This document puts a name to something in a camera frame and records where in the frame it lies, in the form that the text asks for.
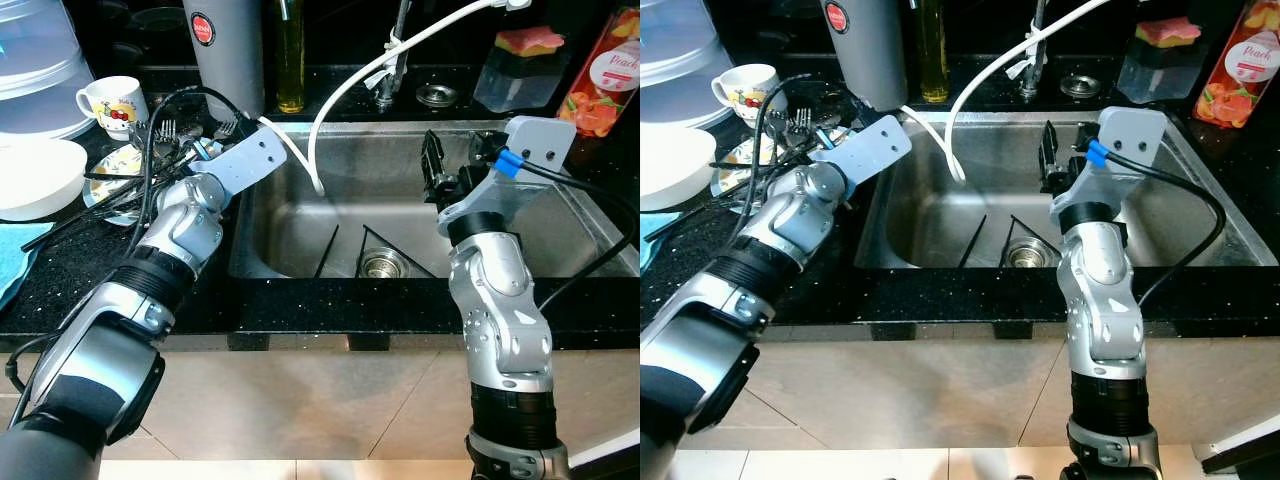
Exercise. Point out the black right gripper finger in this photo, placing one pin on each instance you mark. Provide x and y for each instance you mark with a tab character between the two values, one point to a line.
1048	160
433	165

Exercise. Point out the white bowl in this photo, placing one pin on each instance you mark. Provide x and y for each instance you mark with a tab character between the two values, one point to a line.
675	165
40	175

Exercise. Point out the lemon print teal-rimmed plate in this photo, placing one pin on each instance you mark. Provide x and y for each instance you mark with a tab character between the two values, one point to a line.
735	175
125	160

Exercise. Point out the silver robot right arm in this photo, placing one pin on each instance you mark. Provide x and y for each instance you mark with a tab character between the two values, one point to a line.
1100	320
505	330

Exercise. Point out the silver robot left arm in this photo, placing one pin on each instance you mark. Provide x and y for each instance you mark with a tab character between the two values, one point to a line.
700	340
100	350

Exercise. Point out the chrome counter hole cap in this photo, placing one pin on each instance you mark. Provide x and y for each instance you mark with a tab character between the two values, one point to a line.
437	96
1081	86

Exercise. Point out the chrome faucet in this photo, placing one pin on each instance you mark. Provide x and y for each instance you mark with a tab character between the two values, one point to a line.
1028	80
388	90

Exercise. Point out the metal drain strainer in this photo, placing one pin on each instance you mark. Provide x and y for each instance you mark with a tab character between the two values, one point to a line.
1027	255
383	264

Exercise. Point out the clear plastic sponge holder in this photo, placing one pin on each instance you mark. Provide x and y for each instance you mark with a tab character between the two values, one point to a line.
510	90
1155	80

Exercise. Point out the stainless steel sink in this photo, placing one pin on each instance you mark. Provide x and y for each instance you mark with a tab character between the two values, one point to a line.
920	225
300	230

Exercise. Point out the yellow oil glass bottle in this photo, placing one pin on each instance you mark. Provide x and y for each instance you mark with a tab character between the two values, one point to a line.
290	70
935	65

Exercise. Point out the pink yellow sponge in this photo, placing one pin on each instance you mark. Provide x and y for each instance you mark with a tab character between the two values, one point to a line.
1168	32
530	42

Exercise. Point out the peach print bottle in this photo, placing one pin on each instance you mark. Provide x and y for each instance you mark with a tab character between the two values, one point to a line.
1240	80
600	90

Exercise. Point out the blue cloth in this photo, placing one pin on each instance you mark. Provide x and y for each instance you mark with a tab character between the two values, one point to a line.
645	245
8	260

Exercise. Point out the grey canister red label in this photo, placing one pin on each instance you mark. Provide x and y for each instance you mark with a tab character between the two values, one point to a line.
230	70
870	60

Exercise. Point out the beige cabinet front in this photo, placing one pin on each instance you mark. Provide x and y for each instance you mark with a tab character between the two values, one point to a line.
950	400
320	400

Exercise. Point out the white cartoon mug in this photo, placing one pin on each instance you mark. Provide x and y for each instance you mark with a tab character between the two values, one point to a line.
750	85
112	98

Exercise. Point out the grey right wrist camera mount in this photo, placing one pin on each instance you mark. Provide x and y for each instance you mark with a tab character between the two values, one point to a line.
1135	130
540	140

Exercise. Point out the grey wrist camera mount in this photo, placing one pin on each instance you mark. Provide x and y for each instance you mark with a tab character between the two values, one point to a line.
250	160
540	140
870	150
1135	130

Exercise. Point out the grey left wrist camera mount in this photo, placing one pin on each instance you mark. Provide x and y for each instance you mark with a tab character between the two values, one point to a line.
250	160
870	150

